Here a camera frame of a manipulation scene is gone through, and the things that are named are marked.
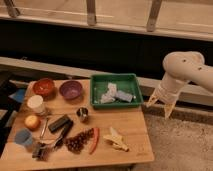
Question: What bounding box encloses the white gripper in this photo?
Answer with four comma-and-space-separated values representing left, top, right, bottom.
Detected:
146, 73, 189, 119

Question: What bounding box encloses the metal fork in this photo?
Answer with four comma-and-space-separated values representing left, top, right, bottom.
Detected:
39, 117, 49, 139

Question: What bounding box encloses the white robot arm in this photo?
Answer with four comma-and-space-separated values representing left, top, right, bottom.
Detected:
146, 51, 213, 118

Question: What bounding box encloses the green plastic tray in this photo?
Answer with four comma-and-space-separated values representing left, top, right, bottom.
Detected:
90, 73, 143, 109

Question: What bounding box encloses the white crumpled packet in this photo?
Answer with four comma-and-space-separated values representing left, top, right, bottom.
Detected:
100, 83, 117, 104

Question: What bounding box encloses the peeled banana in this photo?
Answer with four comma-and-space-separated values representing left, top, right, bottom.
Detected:
103, 127, 129, 152

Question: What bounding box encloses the red chili pepper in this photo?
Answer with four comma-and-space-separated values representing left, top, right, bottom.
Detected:
89, 127, 99, 154

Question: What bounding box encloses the small metal cup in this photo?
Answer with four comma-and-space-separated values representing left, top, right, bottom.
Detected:
76, 107, 89, 122

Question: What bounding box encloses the purple bowl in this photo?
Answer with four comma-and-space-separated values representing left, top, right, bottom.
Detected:
59, 80, 83, 100

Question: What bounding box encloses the bunch of dark grapes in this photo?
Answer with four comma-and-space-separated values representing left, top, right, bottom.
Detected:
64, 129, 94, 153

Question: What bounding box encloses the black rectangular block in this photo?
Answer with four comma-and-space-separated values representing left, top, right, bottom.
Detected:
48, 115, 70, 133

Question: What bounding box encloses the wooden board table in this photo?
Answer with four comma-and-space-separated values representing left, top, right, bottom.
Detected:
0, 80, 154, 171

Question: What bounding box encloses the red bowl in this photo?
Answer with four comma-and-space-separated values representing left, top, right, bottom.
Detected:
33, 78, 55, 97

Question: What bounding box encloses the white cup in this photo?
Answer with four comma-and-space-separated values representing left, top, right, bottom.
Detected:
27, 95, 45, 115

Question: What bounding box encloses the black brush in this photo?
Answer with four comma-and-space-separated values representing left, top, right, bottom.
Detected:
32, 142, 49, 161

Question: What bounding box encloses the apple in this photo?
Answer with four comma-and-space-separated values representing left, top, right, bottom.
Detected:
24, 115, 40, 130

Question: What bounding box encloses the blue plastic cup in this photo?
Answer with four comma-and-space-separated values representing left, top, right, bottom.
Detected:
14, 129, 33, 147

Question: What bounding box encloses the blue cloth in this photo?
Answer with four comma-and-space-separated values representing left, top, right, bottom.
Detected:
11, 88, 26, 103

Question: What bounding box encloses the black handled spatula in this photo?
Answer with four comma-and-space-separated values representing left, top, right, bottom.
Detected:
42, 121, 73, 149

